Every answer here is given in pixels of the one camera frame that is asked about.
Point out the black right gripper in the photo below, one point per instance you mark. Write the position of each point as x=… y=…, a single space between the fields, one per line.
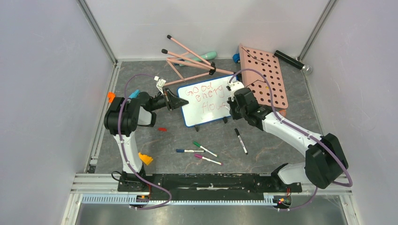
x=235 y=108

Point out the pink perforated board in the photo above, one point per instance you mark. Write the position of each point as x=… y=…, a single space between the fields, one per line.
x=263 y=76

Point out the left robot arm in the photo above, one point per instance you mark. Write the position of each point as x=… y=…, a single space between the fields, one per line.
x=122 y=119

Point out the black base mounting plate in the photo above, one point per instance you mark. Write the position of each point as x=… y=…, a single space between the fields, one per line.
x=206 y=187

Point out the pink whiteboard marker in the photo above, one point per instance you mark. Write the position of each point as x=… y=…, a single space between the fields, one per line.
x=207 y=159

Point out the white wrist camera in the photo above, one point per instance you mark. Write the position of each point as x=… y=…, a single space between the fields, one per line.
x=232 y=87
x=160 y=82

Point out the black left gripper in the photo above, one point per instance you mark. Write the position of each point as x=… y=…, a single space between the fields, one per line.
x=175 y=102

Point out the black whiteboard marker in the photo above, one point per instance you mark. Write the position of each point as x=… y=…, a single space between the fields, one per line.
x=241 y=141

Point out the blue toy marker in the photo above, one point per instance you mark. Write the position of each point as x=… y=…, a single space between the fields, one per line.
x=134 y=94

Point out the blue framed whiteboard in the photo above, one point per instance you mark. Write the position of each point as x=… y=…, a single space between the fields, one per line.
x=207 y=101

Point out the red marker cap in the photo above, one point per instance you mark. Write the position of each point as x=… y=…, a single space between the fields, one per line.
x=162 y=129

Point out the green whiteboard marker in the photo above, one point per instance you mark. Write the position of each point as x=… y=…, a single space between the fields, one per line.
x=205 y=149

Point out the orange clip left edge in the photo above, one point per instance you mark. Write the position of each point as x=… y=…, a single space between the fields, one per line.
x=111 y=96

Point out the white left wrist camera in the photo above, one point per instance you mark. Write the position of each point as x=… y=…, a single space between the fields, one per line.
x=160 y=82

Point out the orange round tape measure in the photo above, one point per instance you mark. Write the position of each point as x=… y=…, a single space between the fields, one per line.
x=283 y=112

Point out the small blue toy car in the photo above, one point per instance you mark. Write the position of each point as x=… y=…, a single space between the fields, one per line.
x=236 y=58

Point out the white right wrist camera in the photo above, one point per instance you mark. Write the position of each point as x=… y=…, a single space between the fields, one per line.
x=232 y=87

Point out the mint green toy bottle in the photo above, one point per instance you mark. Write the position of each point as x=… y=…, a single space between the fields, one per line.
x=208 y=56

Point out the black flashlight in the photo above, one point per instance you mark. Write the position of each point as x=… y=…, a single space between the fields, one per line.
x=306 y=69

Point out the yellow orange wedge block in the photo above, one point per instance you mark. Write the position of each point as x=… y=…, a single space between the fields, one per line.
x=147 y=160

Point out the pink folding stand legs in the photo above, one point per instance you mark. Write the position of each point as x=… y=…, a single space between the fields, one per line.
x=190 y=59

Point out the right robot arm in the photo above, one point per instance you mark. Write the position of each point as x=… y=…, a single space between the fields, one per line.
x=325 y=162

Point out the blue whiteboard marker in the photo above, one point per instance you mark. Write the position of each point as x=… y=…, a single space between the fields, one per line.
x=188 y=151

